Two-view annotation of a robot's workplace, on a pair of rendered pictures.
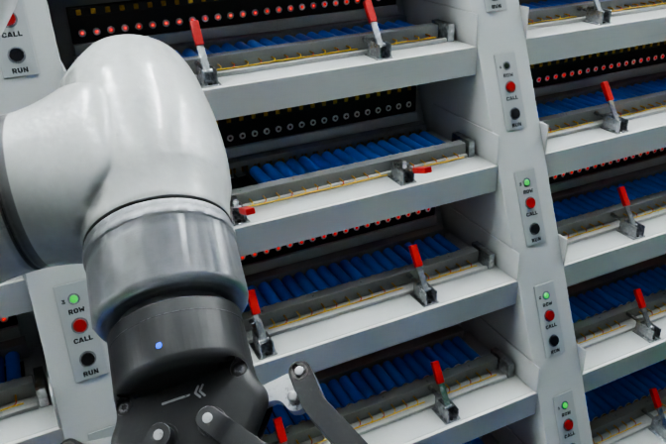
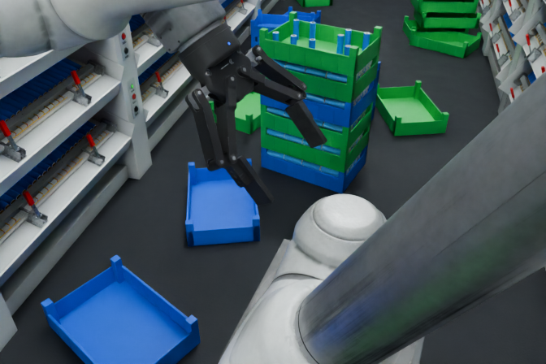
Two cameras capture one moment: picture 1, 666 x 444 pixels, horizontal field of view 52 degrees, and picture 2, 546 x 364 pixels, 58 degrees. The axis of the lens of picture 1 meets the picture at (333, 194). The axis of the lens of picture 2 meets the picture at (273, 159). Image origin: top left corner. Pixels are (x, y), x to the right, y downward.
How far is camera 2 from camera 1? 55 cm
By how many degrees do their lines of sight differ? 57
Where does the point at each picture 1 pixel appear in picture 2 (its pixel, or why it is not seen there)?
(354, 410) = (32, 110)
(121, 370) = (214, 55)
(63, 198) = not seen: outside the picture
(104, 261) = (189, 8)
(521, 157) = not seen: outside the picture
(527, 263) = not seen: hidden behind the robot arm
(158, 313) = (222, 30)
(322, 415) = (270, 62)
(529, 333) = (116, 47)
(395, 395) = (51, 96)
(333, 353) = (29, 72)
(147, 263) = (211, 8)
